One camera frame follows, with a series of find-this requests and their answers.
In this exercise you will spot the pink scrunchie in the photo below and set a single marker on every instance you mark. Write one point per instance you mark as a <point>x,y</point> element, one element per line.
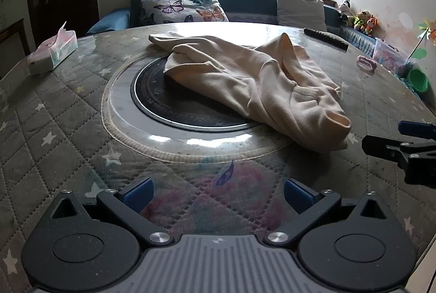
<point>366,63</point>

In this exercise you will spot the cream long-sleeve garment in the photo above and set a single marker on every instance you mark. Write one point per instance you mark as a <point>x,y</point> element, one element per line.
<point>238,74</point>

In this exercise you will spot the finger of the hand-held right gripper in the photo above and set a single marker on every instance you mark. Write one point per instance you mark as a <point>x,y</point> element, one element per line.
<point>417,128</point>
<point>385,145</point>

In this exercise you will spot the butterfly print pillow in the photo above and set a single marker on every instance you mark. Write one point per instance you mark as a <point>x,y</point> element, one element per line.
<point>184,5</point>

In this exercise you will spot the orange plush toy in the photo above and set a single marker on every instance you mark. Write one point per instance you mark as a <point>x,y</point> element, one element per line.
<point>372,25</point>

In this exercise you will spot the plain white pillow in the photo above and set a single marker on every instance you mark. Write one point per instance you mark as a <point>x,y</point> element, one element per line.
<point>299,10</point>

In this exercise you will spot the colourful pinwheel toy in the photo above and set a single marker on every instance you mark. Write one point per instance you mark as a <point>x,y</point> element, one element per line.
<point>425,33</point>

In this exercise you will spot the black remote control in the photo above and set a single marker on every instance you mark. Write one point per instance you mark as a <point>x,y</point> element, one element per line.
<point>327,38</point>

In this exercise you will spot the black and white cow plush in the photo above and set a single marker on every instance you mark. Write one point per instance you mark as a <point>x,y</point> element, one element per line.
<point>345,8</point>

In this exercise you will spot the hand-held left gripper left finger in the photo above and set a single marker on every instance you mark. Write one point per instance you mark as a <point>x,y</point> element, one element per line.
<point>138,193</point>

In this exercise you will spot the round black cooktop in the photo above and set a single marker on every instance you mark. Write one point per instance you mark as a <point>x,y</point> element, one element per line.
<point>163,98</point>

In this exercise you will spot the yellow-green plush toy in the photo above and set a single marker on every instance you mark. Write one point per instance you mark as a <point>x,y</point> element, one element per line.
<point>361,20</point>

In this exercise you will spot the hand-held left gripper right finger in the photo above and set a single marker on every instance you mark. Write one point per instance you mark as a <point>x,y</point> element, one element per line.
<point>299,194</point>

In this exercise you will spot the pink tissue box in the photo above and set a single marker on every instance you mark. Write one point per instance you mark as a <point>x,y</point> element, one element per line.
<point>51,51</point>

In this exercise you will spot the clear plastic container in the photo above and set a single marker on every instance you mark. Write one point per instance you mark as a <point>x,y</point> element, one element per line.
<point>388,56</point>

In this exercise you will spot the green plastic bowl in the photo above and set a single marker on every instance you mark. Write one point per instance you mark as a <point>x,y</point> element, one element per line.
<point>418,80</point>

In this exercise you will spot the dark wooden furniture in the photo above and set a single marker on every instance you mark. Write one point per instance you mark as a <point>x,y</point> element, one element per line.
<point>13,40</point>

